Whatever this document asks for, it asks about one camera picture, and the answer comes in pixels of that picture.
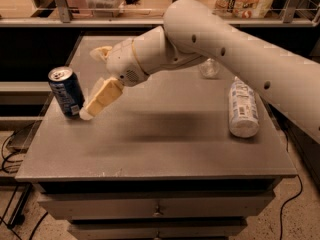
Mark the grey drawer cabinet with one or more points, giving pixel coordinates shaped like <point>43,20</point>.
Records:
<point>158,164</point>

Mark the white labelled plastic bottle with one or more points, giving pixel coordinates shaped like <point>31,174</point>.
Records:
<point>243,113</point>

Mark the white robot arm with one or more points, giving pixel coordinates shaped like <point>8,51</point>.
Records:
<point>191,34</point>

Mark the blue pepsi can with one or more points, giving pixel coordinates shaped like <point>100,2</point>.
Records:
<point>66,88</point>

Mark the metal shelf rail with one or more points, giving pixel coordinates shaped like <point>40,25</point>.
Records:
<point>283,13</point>

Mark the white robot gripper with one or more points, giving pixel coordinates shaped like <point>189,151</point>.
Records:
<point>124,61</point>

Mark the colourful snack bag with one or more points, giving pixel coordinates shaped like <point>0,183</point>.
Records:
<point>244,9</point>

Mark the clear plastic container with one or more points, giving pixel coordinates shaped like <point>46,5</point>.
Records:
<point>104,8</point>

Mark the clear empty plastic bottle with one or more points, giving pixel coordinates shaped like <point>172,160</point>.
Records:
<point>209,69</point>

